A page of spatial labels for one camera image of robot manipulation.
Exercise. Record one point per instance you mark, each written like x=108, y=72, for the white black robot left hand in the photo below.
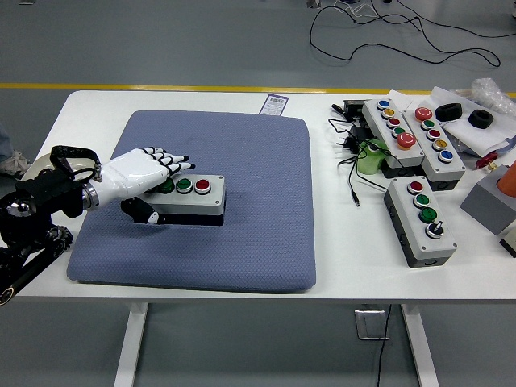
x=129, y=173

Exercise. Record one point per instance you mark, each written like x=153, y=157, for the grey four-button control box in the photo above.
x=201, y=200
x=407, y=217

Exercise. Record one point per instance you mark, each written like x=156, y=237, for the grey five-button control box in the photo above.
x=449, y=169
x=381, y=123

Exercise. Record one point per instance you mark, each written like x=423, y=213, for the white shallow dish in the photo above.
x=38, y=167

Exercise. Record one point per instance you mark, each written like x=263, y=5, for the person's shoe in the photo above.
x=14, y=163

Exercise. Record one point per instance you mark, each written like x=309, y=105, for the blue-grey padded mat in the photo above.
x=250, y=161

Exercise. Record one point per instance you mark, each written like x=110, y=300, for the person's leg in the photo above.
x=3, y=141

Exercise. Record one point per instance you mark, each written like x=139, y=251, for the purple white label card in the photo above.
x=274, y=105

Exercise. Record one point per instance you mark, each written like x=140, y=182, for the white table leg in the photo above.
x=421, y=346
x=131, y=346

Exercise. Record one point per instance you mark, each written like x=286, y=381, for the black power adapter plug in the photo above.
x=359, y=135

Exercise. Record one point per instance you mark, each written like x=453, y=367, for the black electronic module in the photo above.
x=352, y=108

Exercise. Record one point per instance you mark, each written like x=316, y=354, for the metal floor socket plate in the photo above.
x=364, y=324

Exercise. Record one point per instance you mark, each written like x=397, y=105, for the white paper sheet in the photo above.
x=399, y=96
x=479, y=137

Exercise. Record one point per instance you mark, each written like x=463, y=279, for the grey block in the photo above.
x=485, y=205

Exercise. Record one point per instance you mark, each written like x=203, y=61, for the clear bubble wrap bag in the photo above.
x=489, y=90

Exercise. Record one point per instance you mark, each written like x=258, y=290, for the orange cone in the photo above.
x=508, y=179

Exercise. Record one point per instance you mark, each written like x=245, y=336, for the white black small box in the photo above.
x=510, y=238

